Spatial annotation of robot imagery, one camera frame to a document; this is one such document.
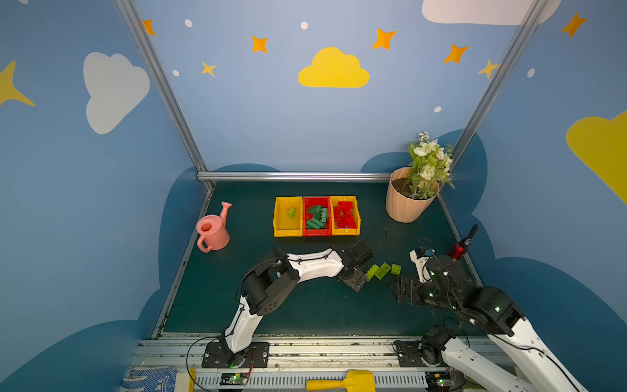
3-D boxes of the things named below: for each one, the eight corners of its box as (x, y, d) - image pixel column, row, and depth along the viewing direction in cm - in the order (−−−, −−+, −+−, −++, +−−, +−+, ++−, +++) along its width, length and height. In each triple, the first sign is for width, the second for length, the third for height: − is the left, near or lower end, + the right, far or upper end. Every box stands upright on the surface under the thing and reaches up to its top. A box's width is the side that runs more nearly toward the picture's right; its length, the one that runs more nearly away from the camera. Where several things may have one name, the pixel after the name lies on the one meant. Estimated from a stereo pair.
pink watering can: (201, 255, 98) (190, 240, 89) (214, 219, 109) (205, 202, 101) (225, 255, 98) (216, 240, 89) (235, 219, 110) (228, 202, 101)
